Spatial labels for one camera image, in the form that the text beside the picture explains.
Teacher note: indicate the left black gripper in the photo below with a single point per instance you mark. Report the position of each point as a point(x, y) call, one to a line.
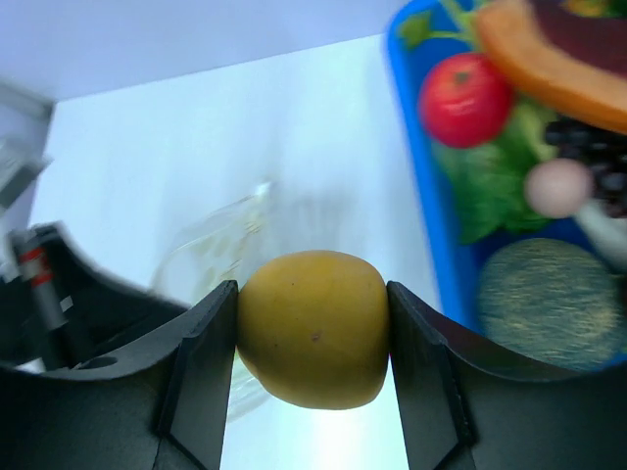
point(62, 310)

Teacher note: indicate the netted green melon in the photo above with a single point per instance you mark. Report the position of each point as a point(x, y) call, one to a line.
point(554, 302)

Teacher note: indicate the clear dotted zip bag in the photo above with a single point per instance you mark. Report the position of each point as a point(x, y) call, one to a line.
point(228, 244)

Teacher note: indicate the blue plastic bin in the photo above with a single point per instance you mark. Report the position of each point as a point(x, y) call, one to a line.
point(458, 266)

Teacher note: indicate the pale pink egg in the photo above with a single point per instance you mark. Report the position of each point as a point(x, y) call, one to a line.
point(558, 188)

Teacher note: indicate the yellow lemon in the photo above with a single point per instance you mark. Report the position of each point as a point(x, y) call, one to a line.
point(314, 328)

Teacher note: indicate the red apple rear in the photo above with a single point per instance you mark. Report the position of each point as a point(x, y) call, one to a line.
point(464, 101)

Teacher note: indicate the green leafy herbs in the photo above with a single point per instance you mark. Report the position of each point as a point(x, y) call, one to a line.
point(418, 27)

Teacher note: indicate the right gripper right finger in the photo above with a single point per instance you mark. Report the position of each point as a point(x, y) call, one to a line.
point(468, 403)

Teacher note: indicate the left aluminium frame post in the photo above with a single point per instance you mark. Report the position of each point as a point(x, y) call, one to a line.
point(25, 118)

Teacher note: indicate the green lettuce leaf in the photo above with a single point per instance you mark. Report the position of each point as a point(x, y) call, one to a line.
point(488, 181)

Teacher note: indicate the dark purple grapes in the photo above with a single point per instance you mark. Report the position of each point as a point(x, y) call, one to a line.
point(603, 152)

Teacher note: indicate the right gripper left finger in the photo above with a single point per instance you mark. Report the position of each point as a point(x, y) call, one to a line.
point(154, 397)

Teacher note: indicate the orange papaya slice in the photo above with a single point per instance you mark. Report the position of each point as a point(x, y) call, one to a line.
point(571, 63)

